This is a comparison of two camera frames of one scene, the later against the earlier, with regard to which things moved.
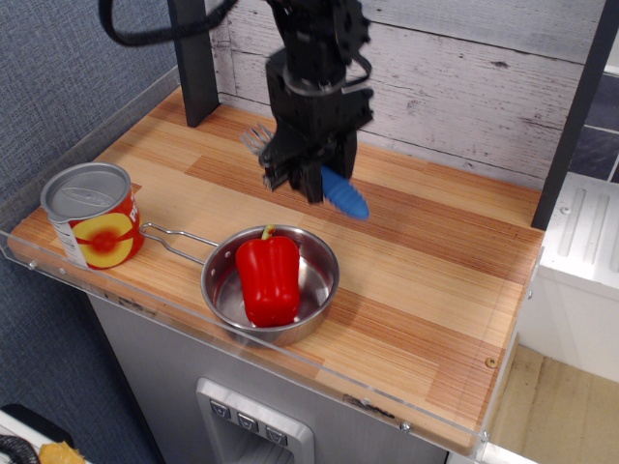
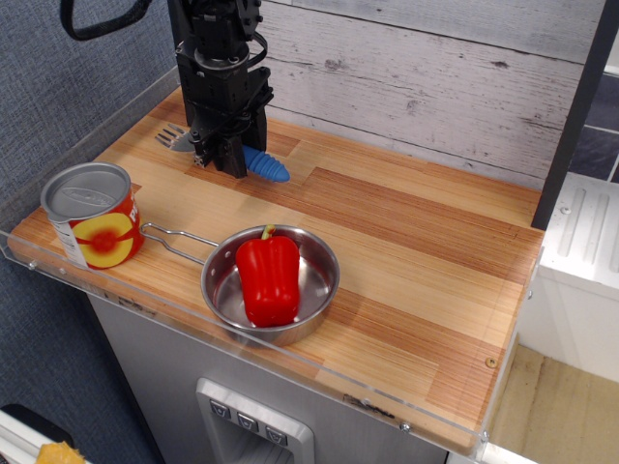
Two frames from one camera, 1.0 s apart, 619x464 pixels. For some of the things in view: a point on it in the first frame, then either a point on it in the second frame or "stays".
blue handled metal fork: x=337 y=188 to x=180 y=140
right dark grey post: x=577 y=115 stays
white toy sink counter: x=572 y=309 stays
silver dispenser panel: x=242 y=430 stays
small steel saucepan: x=221 y=290 stays
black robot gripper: x=315 y=131 to x=224 y=108
